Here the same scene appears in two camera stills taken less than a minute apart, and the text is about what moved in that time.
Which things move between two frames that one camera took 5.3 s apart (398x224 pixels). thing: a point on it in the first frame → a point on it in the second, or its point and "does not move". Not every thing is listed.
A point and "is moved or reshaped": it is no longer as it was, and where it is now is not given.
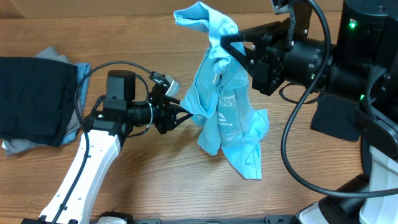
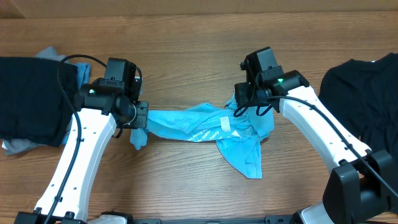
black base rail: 277,219 does not move
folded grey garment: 15,147 does not move
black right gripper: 267,64 → 241,94
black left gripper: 168,112 → 142,120
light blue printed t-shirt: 222,99 is moved or reshaped
